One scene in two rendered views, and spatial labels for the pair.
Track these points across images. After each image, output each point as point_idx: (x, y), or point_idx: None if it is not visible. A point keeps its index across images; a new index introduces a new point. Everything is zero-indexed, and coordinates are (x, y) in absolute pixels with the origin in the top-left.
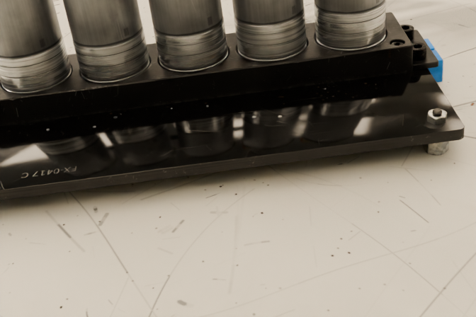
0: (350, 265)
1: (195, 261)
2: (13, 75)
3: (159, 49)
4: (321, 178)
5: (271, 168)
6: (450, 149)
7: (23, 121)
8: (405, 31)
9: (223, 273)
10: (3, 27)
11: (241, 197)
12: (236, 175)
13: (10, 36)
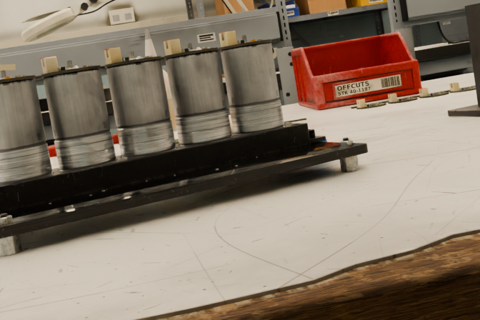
0: (339, 197)
1: (227, 220)
2: (14, 165)
3: (126, 143)
4: (283, 190)
5: (243, 196)
6: (359, 168)
7: (23, 205)
8: None
9: (253, 217)
10: (11, 122)
11: (233, 204)
12: (218, 202)
13: (16, 129)
